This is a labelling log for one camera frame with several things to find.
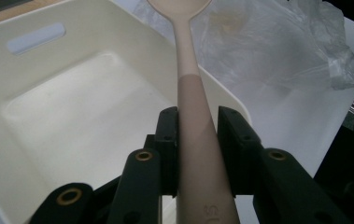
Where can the beige spoon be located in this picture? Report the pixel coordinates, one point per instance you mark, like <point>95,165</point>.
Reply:
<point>196,140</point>

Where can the cream plastic bin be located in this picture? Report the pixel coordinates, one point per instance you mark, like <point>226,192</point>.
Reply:
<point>72,109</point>

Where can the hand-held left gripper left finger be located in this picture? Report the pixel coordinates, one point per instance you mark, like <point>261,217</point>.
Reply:
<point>169,149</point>

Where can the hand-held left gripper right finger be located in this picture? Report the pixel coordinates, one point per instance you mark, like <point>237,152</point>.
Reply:
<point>238,149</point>

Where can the clear plastic bag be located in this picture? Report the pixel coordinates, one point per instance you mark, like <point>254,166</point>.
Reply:
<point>274,46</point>

